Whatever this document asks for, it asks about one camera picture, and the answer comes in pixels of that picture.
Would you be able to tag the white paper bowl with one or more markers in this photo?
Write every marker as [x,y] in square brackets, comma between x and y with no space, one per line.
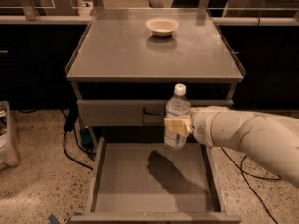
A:
[162,26]

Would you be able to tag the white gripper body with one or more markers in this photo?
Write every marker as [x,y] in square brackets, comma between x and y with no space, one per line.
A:
[202,125]

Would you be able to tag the blue tape piece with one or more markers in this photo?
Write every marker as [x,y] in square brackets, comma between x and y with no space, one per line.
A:
[52,219]

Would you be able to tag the blue power adapter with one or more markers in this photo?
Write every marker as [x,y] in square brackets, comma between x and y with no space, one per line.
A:
[85,137]

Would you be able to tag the open grey middle drawer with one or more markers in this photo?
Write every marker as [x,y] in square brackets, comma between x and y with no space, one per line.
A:
[147,183]

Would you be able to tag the grey drawer cabinet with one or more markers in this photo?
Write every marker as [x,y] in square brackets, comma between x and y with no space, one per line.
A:
[119,58]

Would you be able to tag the clear plastic water bottle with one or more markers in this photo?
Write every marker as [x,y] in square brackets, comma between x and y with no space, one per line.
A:
[178,105]

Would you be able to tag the black drawer handle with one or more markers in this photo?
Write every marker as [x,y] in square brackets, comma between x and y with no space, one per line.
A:
[146,112]

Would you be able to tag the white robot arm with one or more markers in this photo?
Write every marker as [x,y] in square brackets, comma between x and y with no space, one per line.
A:
[272,141]

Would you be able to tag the closed grey top drawer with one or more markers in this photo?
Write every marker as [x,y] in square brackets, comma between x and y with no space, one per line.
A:
[120,112]

